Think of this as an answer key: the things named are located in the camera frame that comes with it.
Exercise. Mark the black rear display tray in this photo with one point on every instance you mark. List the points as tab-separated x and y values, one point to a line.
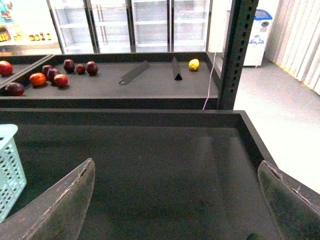
155	88

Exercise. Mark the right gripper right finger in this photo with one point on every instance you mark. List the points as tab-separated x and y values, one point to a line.
295	208

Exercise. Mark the black perforated shelf post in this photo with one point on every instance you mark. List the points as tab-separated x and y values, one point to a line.
240	24

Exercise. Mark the dark purple apple front left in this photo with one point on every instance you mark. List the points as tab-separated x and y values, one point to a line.
14	89

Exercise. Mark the small red plum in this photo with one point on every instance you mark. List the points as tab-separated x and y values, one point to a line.
80	69

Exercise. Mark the orange red tomato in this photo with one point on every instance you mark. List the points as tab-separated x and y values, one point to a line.
37	79

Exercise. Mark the white chest freezer blue lid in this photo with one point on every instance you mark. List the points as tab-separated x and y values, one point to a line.
258	38

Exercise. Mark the light blue plastic basket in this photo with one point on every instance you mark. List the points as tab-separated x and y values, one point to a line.
12	176

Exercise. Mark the black front display tray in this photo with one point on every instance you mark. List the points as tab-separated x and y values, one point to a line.
159	174

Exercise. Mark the black display tray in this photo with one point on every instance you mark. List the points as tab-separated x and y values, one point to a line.
155	88
159	174

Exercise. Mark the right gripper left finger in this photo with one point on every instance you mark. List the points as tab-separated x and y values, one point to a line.
56	214

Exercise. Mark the glass door refrigerator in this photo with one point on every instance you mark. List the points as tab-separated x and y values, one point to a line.
131	26

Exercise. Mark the black triangular divider bar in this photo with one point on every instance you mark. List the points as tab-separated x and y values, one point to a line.
176	69

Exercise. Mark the red apple far left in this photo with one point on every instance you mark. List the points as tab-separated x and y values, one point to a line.
6	68

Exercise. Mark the black flat divider plate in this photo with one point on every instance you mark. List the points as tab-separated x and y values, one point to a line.
128	77

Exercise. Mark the red apple small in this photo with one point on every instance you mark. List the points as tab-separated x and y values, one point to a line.
61	80

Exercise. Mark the dark plum right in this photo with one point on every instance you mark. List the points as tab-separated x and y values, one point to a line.
91	68

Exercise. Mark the dark plum pair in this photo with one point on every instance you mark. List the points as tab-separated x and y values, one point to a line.
50	72

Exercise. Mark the shelf with jars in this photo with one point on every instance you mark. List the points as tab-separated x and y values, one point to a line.
27	28

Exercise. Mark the dark plum back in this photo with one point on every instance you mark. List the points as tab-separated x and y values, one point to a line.
69	66

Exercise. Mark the yellow lemon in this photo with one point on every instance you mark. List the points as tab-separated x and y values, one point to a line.
194	64

